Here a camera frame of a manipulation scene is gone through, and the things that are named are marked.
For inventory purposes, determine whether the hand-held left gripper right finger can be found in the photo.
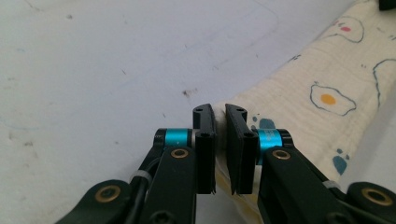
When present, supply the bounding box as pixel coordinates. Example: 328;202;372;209
224;103;294;196

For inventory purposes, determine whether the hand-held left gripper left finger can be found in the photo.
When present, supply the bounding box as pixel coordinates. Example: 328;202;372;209
153;103;218;195

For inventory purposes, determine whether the cream cloth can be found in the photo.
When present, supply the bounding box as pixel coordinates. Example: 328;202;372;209
214;0;396;224

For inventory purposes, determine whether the white foam board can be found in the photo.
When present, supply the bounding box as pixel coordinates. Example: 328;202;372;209
0;0;396;224

